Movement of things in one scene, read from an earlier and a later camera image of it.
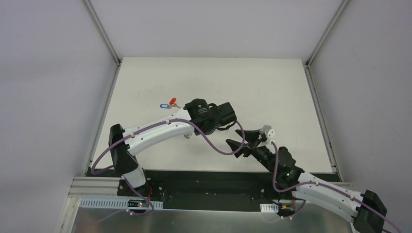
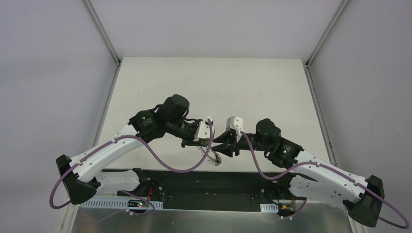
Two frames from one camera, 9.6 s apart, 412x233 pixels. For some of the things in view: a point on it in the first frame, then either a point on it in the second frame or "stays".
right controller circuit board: [286, 211] stays
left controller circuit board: [137, 204] stays
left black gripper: [227, 113] to [192, 138]
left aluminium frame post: [102, 32] stays
